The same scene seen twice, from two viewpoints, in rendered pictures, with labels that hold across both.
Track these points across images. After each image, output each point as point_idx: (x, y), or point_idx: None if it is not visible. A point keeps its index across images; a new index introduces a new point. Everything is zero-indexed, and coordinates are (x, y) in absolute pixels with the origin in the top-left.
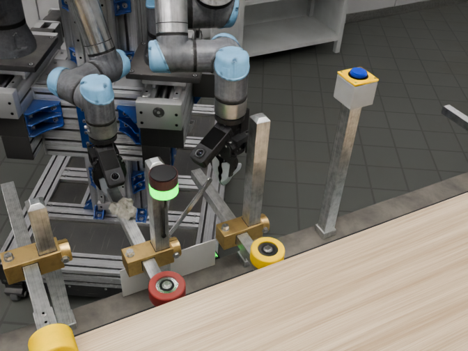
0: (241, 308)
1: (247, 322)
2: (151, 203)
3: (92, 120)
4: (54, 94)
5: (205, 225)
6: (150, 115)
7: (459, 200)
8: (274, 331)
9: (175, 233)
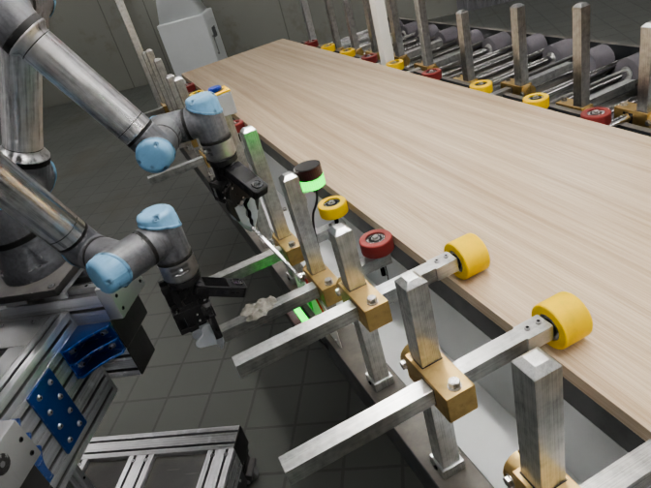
0: (392, 203)
1: (406, 198)
2: (306, 216)
3: (186, 249)
4: (125, 281)
5: (154, 446)
6: (123, 291)
7: (282, 145)
8: (412, 188)
9: (154, 482)
